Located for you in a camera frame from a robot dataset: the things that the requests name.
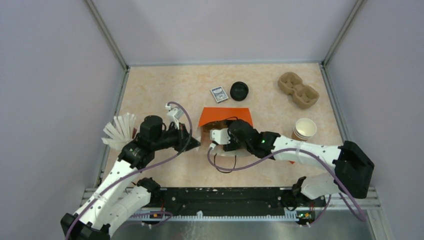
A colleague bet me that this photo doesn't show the white plastic stirrers bundle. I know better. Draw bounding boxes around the white plastic stirrers bundle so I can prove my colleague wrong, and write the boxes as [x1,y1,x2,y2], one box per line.
[101,112,137,151]

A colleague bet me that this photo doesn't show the playing card box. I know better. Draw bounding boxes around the playing card box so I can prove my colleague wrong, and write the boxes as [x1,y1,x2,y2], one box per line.
[210,86,229,104]

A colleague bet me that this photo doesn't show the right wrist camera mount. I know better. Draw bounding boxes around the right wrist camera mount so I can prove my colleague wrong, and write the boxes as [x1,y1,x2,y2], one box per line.
[209,128,231,149]

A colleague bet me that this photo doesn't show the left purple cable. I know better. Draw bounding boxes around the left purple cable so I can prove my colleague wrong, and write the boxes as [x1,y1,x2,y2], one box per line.
[64,101,194,240]

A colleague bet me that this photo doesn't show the purple cable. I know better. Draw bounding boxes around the purple cable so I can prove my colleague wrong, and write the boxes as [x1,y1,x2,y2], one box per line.
[206,145,369,223]
[64,101,194,240]

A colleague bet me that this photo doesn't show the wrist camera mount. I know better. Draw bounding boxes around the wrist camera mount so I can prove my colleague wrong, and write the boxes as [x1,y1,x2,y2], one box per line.
[209,128,231,149]
[165,102,184,130]

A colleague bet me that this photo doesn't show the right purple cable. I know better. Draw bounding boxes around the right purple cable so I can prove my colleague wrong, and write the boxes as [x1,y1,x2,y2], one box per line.
[206,145,369,223]

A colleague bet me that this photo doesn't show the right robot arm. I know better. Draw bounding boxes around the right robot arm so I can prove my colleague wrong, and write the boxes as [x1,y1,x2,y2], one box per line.
[228,119,375,206]

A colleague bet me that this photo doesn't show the brown pulp cup carrier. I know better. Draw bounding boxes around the brown pulp cup carrier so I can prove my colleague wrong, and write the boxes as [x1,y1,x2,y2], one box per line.
[277,72,320,109]

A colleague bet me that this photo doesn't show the stack of black lids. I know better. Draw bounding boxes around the stack of black lids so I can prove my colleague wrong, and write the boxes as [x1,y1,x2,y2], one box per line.
[230,81,249,101]

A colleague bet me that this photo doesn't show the stack of brown paper cups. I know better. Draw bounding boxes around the stack of brown paper cups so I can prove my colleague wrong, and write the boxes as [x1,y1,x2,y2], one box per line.
[291,118,318,141]

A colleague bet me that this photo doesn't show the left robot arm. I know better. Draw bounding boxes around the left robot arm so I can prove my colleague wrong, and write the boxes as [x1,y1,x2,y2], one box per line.
[60,115,200,240]

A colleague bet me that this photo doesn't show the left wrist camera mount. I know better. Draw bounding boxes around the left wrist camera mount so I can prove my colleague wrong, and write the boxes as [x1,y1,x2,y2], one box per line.
[165,102,184,130]

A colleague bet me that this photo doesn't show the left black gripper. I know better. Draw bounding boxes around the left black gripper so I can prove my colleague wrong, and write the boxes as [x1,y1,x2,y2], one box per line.
[152,122,201,153]

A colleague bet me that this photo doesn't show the orange paper bag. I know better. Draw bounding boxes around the orange paper bag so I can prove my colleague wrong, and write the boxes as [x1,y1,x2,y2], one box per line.
[196,107,253,174]

